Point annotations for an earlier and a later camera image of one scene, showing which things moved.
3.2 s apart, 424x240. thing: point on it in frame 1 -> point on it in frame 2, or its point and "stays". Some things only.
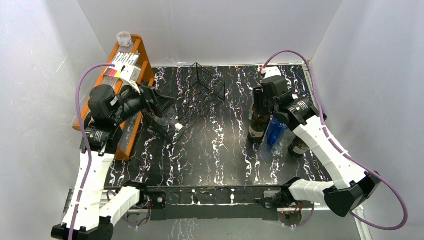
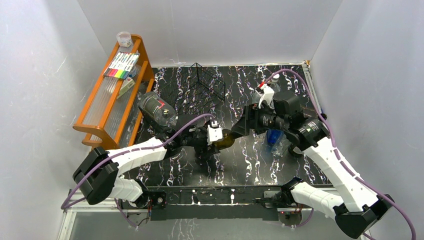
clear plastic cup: x=124 y=39 stays
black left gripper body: x=153 y=105 -> x=198 y=139
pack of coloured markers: x=122 y=59 stays
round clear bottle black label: x=165 y=117 stays
